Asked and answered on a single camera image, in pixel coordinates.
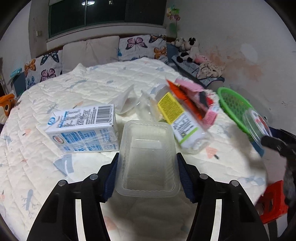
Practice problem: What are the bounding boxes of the orange snack wrapper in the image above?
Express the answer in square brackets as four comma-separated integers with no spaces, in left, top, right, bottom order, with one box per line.
[166,80,203,121]

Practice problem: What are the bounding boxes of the left butterfly pillow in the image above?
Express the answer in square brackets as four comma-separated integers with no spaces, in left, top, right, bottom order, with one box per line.
[24,50,63,89]

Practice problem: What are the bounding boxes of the blue white milk carton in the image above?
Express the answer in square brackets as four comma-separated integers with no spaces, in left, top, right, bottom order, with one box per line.
[45,104,119,153]

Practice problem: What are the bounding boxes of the butterfly pillow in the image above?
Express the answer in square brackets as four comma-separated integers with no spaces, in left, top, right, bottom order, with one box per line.
[24,50,63,89]
[118,34,169,64]

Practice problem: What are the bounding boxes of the clear jelly cup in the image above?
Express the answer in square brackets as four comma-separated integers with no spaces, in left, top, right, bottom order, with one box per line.
[110,84,138,114]

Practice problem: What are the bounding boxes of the green plastic basket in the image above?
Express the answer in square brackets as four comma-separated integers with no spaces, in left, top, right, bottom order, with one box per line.
[217,87,255,140]

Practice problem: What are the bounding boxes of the black white cow plush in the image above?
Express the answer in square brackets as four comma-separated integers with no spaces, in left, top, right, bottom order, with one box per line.
[171,37,200,63]

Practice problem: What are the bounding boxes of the red plastic stool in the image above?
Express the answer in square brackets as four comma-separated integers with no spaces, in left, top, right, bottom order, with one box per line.
[255,180,288,224]

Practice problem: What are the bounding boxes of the right butterfly pillow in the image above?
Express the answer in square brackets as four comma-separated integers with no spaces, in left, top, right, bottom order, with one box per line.
[118,34,169,64]

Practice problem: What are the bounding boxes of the spotted beige plush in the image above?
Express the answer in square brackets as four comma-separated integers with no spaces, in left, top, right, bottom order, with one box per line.
[196,62,224,79]

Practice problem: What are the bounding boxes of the pink snack wrapper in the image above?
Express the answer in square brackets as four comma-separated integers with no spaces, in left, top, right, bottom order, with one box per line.
[175,78,220,128]

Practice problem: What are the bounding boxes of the beige pillow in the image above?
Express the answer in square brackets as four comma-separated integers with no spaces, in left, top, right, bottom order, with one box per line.
[62,36,119,73]

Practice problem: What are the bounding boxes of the pink plush toy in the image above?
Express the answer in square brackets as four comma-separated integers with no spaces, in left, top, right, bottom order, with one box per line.
[194,55,210,65]

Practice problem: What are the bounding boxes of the grey gloved right hand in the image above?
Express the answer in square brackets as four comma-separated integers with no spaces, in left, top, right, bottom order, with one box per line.
[283,159,295,207]

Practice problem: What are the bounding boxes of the orange plush toy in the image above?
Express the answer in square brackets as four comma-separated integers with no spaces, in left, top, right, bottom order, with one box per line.
[0,93,16,125]

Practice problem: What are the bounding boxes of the clear plastic bottle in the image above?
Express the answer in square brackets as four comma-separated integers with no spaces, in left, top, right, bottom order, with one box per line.
[154,84,212,154]

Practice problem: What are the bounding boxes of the red white tissue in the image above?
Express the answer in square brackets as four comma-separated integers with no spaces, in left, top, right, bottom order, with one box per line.
[204,89,220,108]

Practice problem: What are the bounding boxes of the white quilted blanket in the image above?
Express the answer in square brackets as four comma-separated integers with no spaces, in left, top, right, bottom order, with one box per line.
[0,57,269,241]

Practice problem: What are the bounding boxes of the clear rectangular plastic tray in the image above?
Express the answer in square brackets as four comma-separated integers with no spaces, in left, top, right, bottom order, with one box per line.
[115,120,180,198]

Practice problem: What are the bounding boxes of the strawberry yogurt tub lid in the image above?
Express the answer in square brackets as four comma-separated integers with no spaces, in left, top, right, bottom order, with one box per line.
[242,108,272,147]

